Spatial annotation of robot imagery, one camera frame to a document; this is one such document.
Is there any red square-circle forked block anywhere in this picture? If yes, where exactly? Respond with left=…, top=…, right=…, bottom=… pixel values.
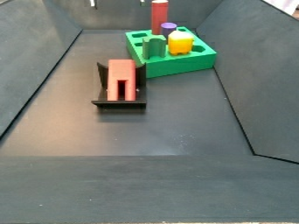
left=107, top=59, right=136, bottom=101

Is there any black curved fixture stand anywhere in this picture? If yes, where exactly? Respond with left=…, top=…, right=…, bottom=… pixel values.
left=92, top=63, right=147, bottom=109

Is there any green shape sorter base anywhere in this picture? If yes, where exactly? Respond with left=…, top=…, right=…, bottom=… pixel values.
left=126, top=26, right=218, bottom=78

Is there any green arch block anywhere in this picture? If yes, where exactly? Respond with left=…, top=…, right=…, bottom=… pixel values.
left=143, top=35, right=166, bottom=60

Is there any yellow pentagon block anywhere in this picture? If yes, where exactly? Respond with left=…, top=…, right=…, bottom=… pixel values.
left=168, top=31, right=194, bottom=55

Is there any purple cylinder block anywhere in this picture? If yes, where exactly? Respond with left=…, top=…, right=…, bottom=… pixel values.
left=160, top=22, right=178, bottom=43

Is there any red tall cylinder block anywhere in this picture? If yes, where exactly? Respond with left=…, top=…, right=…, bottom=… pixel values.
left=151, top=0, right=168, bottom=35

